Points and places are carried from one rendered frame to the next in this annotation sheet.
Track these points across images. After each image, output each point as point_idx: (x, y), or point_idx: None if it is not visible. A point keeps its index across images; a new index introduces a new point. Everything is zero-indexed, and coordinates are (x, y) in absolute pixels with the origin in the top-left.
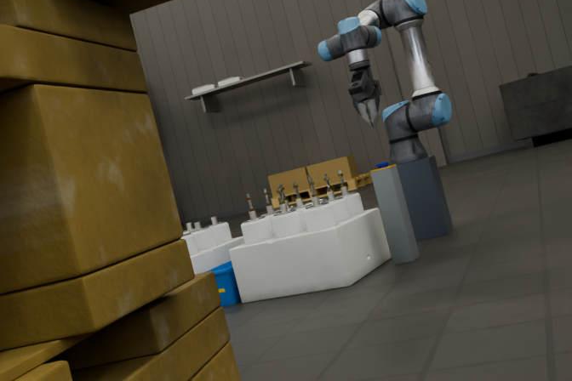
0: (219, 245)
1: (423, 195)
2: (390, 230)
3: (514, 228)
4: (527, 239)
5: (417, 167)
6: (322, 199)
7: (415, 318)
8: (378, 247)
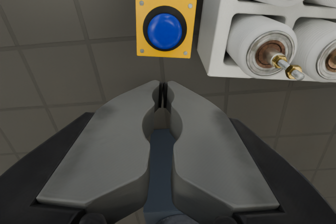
0: None
1: (165, 165)
2: None
3: (68, 94)
4: (15, 3)
5: (164, 199)
6: (325, 69)
7: None
8: (204, 18)
